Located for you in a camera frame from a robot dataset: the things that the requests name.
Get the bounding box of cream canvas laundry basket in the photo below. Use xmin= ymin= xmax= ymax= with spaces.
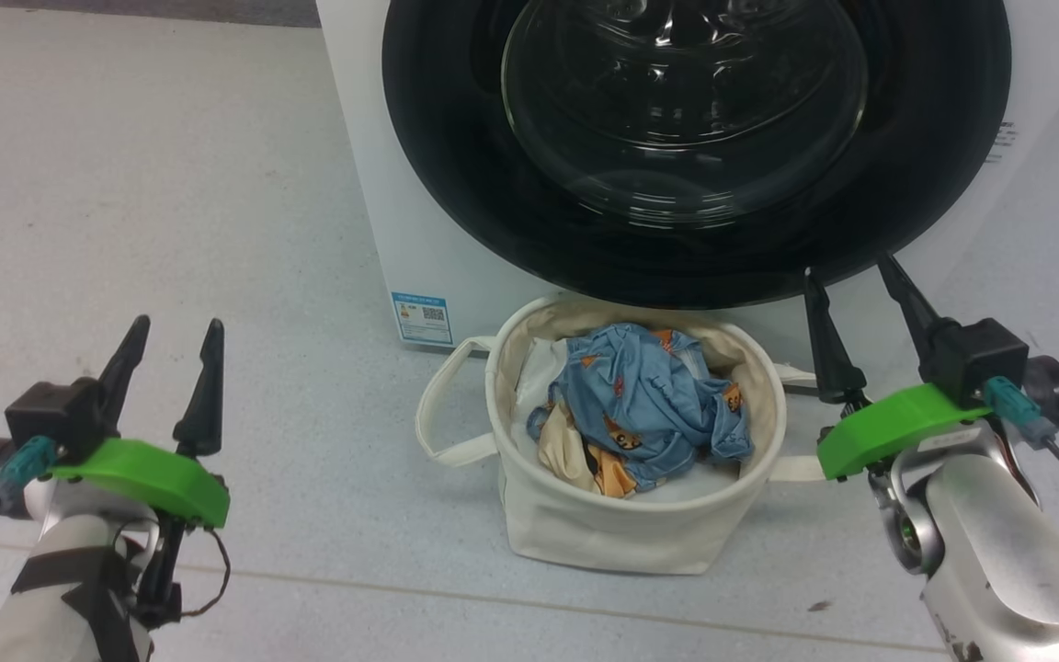
xmin=416 ymin=292 xmax=826 ymax=576

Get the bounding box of teal right camera connector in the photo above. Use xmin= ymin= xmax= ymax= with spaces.
xmin=985 ymin=375 xmax=1056 ymax=450

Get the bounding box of blue orange-print garment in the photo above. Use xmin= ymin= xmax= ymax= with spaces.
xmin=529 ymin=322 xmax=756 ymax=499

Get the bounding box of teal camera connector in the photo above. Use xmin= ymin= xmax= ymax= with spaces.
xmin=985 ymin=375 xmax=1056 ymax=450
xmin=0 ymin=437 xmax=57 ymax=507

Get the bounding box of blue energy label sticker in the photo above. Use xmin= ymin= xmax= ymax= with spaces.
xmin=391 ymin=291 xmax=454 ymax=348

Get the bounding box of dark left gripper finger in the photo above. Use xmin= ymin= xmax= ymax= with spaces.
xmin=96 ymin=314 xmax=152 ymax=435
xmin=173 ymin=318 xmax=225 ymax=459

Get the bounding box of white front-load washing machine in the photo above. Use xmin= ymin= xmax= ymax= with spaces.
xmin=313 ymin=0 xmax=1059 ymax=373

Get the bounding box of pale beige garment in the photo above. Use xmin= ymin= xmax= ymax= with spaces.
xmin=537 ymin=405 xmax=604 ymax=496

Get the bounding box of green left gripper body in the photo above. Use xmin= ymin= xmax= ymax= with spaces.
xmin=51 ymin=438 xmax=231 ymax=530

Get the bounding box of teal left camera connector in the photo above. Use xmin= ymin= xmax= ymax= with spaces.
xmin=0 ymin=437 xmax=57 ymax=507

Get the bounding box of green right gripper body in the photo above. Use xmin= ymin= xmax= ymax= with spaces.
xmin=816 ymin=383 xmax=995 ymax=482

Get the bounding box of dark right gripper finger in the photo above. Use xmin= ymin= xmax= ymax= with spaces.
xmin=877 ymin=253 xmax=958 ymax=380
xmin=803 ymin=268 xmax=869 ymax=405

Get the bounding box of black round glass door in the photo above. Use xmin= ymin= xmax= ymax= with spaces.
xmin=381 ymin=0 xmax=1013 ymax=310

